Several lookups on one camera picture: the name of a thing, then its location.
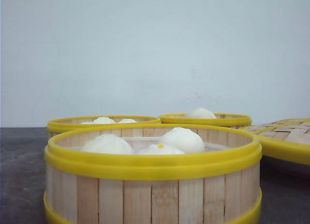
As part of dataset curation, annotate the white bun back left basket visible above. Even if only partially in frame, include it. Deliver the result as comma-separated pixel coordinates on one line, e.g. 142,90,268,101
81,117,116,125

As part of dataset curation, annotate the white bun with yellow dot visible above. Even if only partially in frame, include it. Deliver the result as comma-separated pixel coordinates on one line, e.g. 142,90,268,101
136,144,185,155

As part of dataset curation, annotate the white bun back right basket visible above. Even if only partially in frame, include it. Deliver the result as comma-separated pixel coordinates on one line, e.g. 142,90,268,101
184,108,217,119

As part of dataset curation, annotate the white bun basket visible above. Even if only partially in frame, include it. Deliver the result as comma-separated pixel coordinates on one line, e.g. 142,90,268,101
184,108,217,119
81,117,116,125

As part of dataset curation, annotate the left white steamed bun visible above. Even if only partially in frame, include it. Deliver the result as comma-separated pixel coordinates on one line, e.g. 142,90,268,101
81,134,134,155

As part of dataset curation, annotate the white steamed bun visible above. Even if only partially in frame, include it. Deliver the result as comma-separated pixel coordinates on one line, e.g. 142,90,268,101
159,127,204,154
81,134,134,155

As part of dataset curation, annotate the right white steamed bun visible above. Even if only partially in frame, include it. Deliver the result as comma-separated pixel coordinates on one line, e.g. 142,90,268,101
159,127,204,154

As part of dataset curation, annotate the woven bamboo steamer lid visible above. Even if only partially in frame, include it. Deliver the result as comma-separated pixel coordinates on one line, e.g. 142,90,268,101
240,118,310,165

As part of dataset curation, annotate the bamboo steamer basket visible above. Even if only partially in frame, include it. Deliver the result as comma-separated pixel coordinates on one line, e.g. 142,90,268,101
44,124,262,224
159,113,252,129
46,115,161,138

